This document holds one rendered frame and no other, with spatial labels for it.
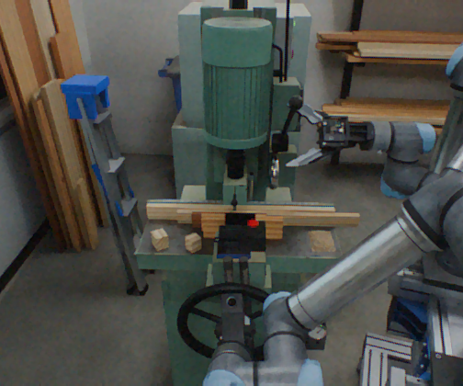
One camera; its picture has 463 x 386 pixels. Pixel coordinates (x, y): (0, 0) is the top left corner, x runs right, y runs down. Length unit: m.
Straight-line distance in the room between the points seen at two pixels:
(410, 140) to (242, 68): 0.43
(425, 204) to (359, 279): 0.16
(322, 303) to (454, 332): 0.70
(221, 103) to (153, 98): 2.61
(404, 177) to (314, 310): 0.47
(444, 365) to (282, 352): 0.53
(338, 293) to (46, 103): 1.96
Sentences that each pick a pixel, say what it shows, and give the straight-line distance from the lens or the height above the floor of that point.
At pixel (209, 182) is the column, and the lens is 1.47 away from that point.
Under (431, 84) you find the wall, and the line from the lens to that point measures 3.77.
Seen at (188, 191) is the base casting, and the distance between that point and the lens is 1.70.
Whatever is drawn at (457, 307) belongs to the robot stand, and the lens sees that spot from 1.47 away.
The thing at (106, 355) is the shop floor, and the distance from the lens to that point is 2.18.
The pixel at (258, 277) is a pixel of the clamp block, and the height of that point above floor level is 0.91.
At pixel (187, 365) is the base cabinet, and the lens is 1.58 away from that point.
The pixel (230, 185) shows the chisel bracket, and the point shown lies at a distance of 1.20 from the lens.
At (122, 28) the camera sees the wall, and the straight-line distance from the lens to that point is 3.59.
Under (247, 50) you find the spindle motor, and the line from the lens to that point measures 1.03.
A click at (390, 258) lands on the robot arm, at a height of 1.25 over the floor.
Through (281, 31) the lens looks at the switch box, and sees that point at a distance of 1.39.
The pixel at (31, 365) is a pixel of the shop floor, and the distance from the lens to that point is 2.26.
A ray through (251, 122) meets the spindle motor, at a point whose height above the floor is 1.27.
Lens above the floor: 1.67
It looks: 32 degrees down
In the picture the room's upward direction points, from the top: 1 degrees clockwise
